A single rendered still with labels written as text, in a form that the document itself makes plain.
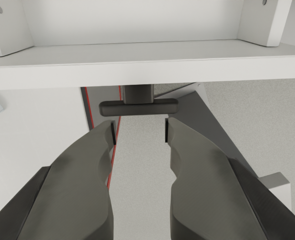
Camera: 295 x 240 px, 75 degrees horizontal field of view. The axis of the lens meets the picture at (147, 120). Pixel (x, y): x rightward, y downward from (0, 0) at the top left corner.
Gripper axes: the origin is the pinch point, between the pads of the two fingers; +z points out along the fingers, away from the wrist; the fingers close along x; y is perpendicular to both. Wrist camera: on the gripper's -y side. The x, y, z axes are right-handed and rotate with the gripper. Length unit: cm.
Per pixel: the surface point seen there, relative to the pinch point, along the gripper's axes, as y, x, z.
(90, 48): -2.7, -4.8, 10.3
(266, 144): 80, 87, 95
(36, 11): -6.1, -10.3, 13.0
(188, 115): 40, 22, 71
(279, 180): 31, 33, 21
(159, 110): 2.0, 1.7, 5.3
